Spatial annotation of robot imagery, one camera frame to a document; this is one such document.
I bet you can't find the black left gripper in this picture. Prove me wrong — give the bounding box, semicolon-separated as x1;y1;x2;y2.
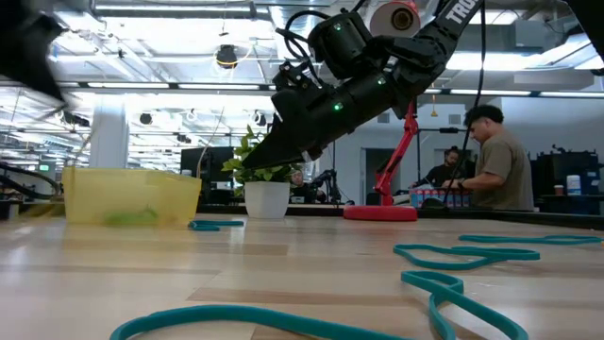
0;0;68;104

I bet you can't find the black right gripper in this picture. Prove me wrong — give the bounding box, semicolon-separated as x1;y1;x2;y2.
242;75;381;170

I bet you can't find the yellow translucent plastic bin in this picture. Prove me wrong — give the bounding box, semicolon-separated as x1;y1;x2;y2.
60;167;203;227

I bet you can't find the person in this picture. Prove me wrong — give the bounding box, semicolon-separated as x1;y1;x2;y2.
409;145;476;190
443;104;536;213
288;168;327;205

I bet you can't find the green plant in white pot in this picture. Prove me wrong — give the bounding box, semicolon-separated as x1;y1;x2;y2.
221;125;303;220

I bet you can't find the black ceiling spotlight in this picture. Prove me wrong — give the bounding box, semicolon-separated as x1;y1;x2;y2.
215;43;240;70

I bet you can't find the teal rubber band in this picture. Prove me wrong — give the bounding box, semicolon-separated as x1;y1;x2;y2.
458;234;604;247
394;244;542;272
109;270;529;340
188;219;245;232

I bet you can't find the colourful product box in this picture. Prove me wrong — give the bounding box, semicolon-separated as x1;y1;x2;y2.
409;187;473;210

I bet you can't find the black storage shelf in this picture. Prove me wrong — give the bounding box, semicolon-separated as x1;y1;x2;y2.
530;144;604;214

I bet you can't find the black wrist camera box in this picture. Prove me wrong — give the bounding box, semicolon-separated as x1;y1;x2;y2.
272;59;327;95

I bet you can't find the black wrist cable bundle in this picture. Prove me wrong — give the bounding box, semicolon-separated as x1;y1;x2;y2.
275;8;331;65

